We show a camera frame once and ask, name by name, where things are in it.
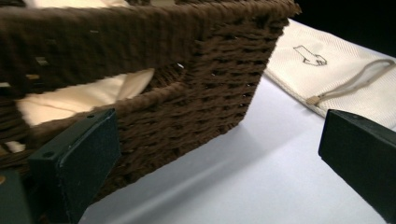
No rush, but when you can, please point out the cream drawstring bag arrow print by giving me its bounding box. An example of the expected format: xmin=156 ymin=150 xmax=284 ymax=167
xmin=263 ymin=18 xmax=396 ymax=132

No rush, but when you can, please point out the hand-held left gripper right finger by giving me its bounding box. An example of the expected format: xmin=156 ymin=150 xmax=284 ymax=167
xmin=318 ymin=108 xmax=396 ymax=224

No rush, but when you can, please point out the white table cover sheet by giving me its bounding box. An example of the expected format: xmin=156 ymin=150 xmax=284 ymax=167
xmin=78 ymin=76 xmax=389 ymax=224

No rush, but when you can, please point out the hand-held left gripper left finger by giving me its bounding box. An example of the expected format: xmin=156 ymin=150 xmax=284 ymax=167
xmin=27 ymin=107 xmax=121 ymax=224

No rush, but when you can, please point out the cream cloth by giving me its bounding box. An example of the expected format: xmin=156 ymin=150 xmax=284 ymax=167
xmin=0 ymin=0 xmax=176 ymax=153

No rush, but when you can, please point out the brown woven basket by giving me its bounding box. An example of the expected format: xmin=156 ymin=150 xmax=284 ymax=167
xmin=0 ymin=0 xmax=303 ymax=216

